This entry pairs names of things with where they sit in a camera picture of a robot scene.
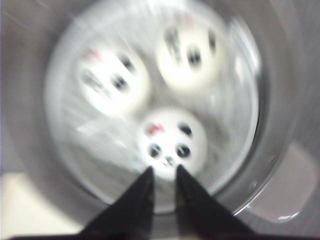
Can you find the white panda bun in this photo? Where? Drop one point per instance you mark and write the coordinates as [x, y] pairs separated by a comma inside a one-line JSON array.
[[171, 136], [115, 81], [189, 58]]

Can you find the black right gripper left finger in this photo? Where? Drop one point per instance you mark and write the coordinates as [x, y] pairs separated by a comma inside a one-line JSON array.
[[130, 217]]

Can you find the stainless steel steamer pot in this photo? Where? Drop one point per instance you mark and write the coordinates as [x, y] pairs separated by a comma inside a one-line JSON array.
[[83, 161]]

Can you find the beige rectangular tray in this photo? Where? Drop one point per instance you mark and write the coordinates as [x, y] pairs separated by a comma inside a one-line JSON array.
[[25, 211]]

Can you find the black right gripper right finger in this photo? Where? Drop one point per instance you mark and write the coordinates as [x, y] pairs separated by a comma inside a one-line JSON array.
[[208, 218]]

